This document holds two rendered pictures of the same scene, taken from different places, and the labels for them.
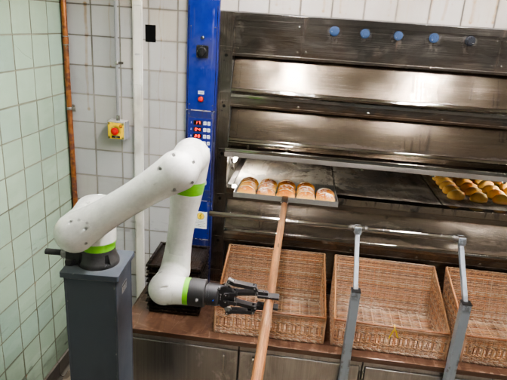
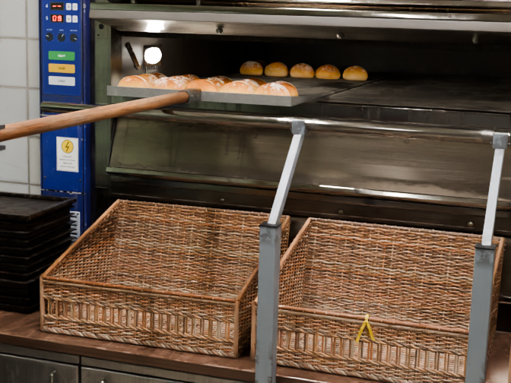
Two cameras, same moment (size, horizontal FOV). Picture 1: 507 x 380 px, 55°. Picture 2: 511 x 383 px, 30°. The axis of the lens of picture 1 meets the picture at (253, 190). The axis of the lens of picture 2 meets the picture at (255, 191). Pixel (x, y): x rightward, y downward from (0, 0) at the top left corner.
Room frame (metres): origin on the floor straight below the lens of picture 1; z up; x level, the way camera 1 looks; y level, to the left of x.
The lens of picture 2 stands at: (-0.14, -0.92, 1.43)
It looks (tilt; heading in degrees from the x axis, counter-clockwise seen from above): 11 degrees down; 13
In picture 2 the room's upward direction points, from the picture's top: 2 degrees clockwise
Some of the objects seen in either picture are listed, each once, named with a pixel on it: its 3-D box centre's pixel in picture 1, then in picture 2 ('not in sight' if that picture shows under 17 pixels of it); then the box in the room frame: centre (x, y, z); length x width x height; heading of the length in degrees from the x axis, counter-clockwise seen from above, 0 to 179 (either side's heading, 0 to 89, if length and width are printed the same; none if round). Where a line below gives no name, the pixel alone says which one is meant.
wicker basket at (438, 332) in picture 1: (385, 303); (382, 295); (2.24, -0.73, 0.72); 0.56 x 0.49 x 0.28; 84
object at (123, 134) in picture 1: (118, 129); not in sight; (2.60, 0.75, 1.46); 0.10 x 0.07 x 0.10; 85
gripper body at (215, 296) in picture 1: (220, 295); not in sight; (1.42, 0.08, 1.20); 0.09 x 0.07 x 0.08; 85
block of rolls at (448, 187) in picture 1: (475, 183); not in sight; (2.89, -1.36, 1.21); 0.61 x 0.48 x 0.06; 175
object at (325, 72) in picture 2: not in sight; (328, 71); (3.54, -0.36, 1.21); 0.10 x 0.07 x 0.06; 82
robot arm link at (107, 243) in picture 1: (95, 222); not in sight; (1.57, 0.54, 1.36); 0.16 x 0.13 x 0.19; 175
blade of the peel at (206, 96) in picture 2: (287, 188); (218, 90); (2.58, -0.18, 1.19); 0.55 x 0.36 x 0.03; 85
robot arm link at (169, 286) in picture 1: (170, 287); not in sight; (1.44, 0.26, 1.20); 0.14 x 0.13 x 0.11; 85
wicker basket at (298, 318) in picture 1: (272, 289); (170, 270); (2.29, -0.14, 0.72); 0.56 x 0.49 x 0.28; 86
